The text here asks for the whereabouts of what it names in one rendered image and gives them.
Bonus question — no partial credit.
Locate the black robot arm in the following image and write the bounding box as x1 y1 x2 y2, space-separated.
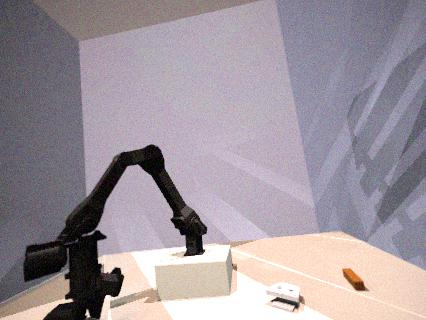
23 145 207 299

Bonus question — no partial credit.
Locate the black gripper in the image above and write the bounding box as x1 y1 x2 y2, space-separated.
43 261 106 320

